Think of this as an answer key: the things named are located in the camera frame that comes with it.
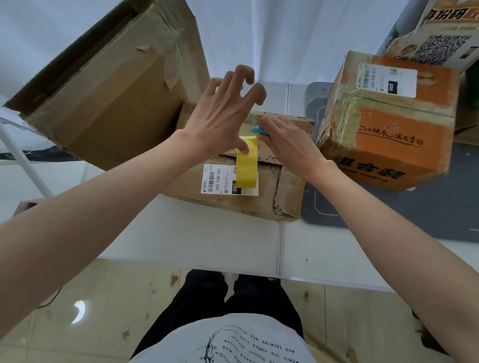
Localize large open cardboard box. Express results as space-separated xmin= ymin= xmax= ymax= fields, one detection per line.
xmin=0 ymin=0 xmax=219 ymax=182

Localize black cable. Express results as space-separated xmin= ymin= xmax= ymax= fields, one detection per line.
xmin=38 ymin=284 xmax=63 ymax=311

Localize person's left hand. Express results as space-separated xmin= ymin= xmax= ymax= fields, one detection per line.
xmin=178 ymin=60 xmax=270 ymax=165

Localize orange poster with square code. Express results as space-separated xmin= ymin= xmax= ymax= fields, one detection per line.
xmin=383 ymin=0 xmax=479 ymax=76

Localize orange printed cardboard box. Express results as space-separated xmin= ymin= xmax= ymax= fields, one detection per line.
xmin=311 ymin=48 xmax=463 ymax=197

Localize person's left forearm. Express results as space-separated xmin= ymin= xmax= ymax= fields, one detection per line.
xmin=0 ymin=113 xmax=206 ymax=363

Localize yellow tape strip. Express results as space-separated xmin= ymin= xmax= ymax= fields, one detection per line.
xmin=232 ymin=134 xmax=265 ymax=191

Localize white shipping label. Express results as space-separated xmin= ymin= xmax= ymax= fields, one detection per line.
xmin=355 ymin=62 xmax=419 ymax=99
xmin=200 ymin=163 xmax=262 ymax=200

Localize black trousers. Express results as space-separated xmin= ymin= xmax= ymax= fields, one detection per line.
xmin=130 ymin=263 xmax=311 ymax=363

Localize grey desk mat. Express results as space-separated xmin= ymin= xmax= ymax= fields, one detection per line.
xmin=292 ymin=81 xmax=479 ymax=244

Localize white metal frame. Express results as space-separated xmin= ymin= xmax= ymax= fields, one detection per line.
xmin=0 ymin=111 xmax=64 ymax=200

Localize person's right forearm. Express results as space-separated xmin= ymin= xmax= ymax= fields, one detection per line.
xmin=294 ymin=161 xmax=479 ymax=363

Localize white printed t-shirt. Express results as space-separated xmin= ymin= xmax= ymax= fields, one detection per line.
xmin=119 ymin=301 xmax=351 ymax=363

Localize person's right hand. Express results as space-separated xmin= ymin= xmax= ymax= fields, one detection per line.
xmin=251 ymin=114 xmax=337 ymax=184

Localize small worn cardboard box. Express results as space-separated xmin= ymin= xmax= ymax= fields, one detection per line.
xmin=161 ymin=100 xmax=316 ymax=224

